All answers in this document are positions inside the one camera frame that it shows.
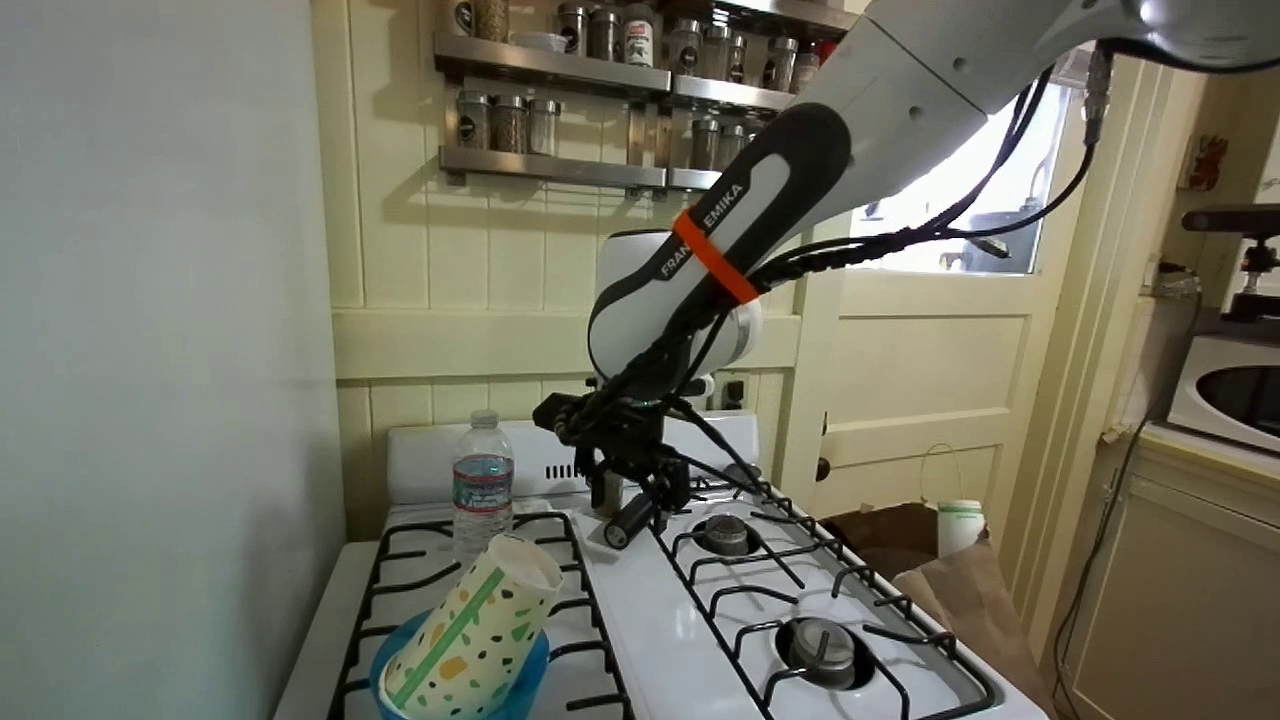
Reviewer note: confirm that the mug on spice rack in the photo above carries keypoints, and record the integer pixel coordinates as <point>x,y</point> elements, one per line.
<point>480,19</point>

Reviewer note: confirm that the blue bowl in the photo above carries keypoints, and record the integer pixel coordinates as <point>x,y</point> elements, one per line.
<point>392,654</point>

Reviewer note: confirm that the white labelled spice jar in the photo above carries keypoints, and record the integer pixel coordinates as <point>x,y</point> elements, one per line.
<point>636,36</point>

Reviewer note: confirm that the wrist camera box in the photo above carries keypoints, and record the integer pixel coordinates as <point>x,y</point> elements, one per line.
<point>559,409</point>

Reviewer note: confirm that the black stove grate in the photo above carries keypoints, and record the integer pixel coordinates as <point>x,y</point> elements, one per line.
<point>362,624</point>
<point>747,584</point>

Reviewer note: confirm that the glass spice jar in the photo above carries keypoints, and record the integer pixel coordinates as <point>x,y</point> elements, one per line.
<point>509,120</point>
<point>705,139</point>
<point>572,31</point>
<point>720,54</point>
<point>472,120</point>
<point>686,47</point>
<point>545,126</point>
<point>603,32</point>
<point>737,131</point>

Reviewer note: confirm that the metal spice rack shelf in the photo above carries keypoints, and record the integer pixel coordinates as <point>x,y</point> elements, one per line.
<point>535,167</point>
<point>563,60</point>

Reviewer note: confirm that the black door knob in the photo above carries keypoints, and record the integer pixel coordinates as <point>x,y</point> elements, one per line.
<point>825,469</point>

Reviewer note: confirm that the cream door with window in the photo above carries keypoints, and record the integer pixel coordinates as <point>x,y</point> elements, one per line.
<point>921,386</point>

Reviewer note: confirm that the dotted paper cup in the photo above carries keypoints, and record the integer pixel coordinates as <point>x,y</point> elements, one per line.
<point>472,624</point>

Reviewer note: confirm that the white refrigerator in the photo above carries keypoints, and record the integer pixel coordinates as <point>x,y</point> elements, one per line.
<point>161,347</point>

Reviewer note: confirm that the metal stove burner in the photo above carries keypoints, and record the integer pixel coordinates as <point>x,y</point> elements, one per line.
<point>725,534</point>
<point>821,651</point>

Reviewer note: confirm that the white microwave oven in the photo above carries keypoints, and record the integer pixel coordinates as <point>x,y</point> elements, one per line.
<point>1233,392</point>

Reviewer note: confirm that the small black cylindrical object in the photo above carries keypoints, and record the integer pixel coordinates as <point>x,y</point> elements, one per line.
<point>629,521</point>

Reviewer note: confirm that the cream kitchen cabinet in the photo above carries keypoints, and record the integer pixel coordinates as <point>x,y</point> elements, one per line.
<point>1184,584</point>

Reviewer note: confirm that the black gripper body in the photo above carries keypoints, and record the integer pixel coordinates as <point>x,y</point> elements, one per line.
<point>622,427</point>

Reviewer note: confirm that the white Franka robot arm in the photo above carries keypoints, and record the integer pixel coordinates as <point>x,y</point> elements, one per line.
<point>921,83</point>

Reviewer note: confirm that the wall outlet with plug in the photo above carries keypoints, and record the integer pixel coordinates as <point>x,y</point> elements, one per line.
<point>735,392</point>

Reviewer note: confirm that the red wall picture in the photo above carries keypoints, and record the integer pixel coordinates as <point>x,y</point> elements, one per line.
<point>1208,162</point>

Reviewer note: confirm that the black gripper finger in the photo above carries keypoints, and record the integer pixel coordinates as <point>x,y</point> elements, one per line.
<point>660,483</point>
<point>595,478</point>

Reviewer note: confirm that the clear plastic water bottle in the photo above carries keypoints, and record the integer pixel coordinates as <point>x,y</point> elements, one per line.
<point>480,483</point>

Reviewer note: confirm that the white gas stove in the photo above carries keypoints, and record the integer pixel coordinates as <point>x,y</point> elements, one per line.
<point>641,615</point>

